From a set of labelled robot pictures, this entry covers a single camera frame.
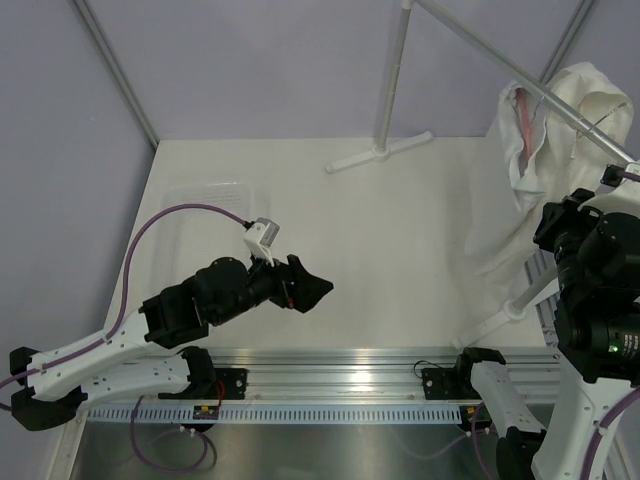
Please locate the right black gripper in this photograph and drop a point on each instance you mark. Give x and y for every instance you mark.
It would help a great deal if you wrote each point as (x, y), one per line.
(568, 210)

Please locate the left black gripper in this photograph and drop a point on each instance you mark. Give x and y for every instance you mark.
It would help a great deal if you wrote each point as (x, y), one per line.
(306, 289)

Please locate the cream white skirt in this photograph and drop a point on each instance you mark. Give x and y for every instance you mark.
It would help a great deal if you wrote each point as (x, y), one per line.
(500, 237)

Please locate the pink plastic hanger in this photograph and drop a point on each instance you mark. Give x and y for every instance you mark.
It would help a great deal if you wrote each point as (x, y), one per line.
(525, 123)

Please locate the cream plastic hanger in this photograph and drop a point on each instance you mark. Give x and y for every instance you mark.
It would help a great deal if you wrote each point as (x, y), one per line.
(597, 122)

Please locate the white skirt pink hanger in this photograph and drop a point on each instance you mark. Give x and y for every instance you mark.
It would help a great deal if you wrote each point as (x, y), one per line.
(524, 178)

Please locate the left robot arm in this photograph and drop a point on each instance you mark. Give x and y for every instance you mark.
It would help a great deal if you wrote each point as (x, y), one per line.
(152, 350)

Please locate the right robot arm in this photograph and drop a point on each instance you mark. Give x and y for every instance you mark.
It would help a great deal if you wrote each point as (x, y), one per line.
(595, 243)

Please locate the white plastic basket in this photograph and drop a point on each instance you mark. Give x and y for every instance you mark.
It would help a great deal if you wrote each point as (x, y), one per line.
(203, 231)

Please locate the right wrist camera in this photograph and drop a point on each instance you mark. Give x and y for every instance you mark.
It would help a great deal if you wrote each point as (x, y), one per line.
(613, 175)

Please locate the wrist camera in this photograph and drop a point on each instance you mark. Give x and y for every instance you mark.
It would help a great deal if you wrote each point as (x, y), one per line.
(613, 175)
(259, 238)

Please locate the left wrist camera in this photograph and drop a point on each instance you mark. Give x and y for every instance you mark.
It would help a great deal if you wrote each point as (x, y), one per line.
(259, 238)

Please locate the aluminium mounting rail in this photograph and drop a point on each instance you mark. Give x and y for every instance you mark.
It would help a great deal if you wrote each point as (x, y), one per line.
(355, 375)

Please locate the white slotted cable duct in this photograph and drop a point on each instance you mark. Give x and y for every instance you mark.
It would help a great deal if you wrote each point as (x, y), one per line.
(281, 414)

